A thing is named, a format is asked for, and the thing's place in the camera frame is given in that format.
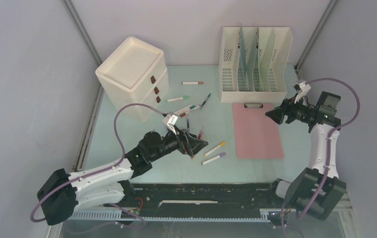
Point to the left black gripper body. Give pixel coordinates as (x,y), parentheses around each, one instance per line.
(183,148)

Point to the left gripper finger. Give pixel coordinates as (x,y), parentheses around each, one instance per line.
(196,148)
(193,140)

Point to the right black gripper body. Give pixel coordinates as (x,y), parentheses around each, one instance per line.
(297,111)

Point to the pink clipboard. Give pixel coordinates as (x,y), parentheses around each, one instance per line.
(257,137)

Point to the green clipboard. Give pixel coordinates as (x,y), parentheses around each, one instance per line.
(266,42)

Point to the blue clipboard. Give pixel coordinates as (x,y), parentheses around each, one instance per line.
(243,84)

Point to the cream three-drawer cabinet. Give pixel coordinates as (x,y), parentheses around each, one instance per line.
(135,74)

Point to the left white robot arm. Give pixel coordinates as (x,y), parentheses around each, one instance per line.
(65,193)

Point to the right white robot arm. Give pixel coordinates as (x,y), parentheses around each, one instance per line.
(317,189)

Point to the red pen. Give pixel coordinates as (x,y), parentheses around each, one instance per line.
(200,135)

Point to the white marker maroon cap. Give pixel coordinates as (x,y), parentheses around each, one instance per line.
(189,111)

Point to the white marker yellow cap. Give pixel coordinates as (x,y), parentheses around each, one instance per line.
(215,148)

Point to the white marker teal cap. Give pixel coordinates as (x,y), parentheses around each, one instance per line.
(184,109)

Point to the white marker purple cap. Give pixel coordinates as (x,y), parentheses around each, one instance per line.
(213,158)

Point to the white marker green cap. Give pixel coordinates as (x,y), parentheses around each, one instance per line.
(177,99)

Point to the black teal pen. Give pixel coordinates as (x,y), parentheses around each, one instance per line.
(205,100)

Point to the white marker brown cap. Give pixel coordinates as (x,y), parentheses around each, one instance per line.
(192,83)

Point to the cream file organizer rack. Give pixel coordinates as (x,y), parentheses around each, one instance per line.
(229,63)

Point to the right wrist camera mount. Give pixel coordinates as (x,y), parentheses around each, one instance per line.
(302,88)

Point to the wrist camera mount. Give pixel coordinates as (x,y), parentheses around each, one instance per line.
(302,88)
(170,120)

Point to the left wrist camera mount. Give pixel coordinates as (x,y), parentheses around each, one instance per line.
(170,120)

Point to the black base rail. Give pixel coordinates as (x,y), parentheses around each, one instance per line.
(204,202)

